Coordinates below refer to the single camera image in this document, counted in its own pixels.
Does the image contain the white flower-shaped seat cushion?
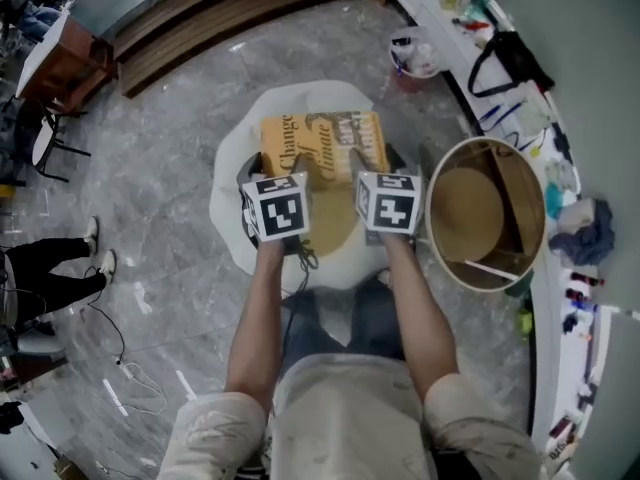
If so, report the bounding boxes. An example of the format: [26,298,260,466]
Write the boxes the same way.
[208,80,435,290]

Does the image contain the black chair white seat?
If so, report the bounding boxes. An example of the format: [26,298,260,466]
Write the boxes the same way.
[12,99,93,185]

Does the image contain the brown cabinet white top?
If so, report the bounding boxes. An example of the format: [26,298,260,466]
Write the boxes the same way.
[14,9,120,115]

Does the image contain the wooden step platform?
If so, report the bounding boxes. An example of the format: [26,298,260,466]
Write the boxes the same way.
[112,0,362,100]

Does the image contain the person's left forearm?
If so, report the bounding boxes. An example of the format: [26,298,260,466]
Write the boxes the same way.
[223,237,302,405]

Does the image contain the person's right forearm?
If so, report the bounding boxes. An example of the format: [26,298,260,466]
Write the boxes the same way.
[382,232,461,405]

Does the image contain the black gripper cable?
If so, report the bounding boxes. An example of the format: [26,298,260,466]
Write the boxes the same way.
[281,235,321,369]

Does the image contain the yellow book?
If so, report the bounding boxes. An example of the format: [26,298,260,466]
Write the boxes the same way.
[259,111,391,193]

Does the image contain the black floor cable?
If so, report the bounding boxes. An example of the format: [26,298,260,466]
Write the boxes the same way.
[83,264,127,365]

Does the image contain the white window ledge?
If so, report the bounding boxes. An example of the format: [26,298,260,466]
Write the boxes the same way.
[391,0,619,474]

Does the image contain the person's beige shirt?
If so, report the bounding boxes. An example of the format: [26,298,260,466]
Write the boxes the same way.
[157,352,544,480]

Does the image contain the white charger cable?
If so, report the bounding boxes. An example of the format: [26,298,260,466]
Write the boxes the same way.
[114,356,170,418]

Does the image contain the teal plastic bag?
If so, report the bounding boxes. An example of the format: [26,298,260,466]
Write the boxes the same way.
[543,181,567,220]

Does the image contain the black bag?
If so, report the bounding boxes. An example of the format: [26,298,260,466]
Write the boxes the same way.
[467,29,556,99]

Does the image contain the blue checked cloth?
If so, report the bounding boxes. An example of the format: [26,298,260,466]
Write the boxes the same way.
[548,197,616,268]

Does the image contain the grey roller blind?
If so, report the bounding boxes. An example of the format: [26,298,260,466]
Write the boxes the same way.
[569,311,640,480]
[492,0,640,314]

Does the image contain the person's blue jeans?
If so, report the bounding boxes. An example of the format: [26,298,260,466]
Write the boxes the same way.
[279,276,407,369]

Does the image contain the cola bottle red cap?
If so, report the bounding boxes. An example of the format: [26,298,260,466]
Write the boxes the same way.
[568,270,607,290]

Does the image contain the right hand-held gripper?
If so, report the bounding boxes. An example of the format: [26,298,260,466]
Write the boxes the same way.
[347,143,425,250]

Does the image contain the white paper bag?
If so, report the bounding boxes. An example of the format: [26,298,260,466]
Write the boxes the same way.
[556,199,597,235]

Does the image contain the bin with white bag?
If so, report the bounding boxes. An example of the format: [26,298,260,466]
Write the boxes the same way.
[388,24,445,94]

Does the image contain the small dark bottle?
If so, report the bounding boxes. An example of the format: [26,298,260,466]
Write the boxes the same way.
[563,287,597,310]

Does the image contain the round wooden shelf drum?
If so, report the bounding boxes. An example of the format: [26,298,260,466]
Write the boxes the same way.
[424,136,547,294]

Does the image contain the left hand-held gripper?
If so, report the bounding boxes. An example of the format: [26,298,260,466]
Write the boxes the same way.
[235,151,322,257]

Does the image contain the printed plastic bag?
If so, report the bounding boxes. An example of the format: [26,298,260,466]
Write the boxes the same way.
[514,101,552,140]

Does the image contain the blue lanyard yellow tag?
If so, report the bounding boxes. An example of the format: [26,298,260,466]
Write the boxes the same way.
[492,99,542,159]

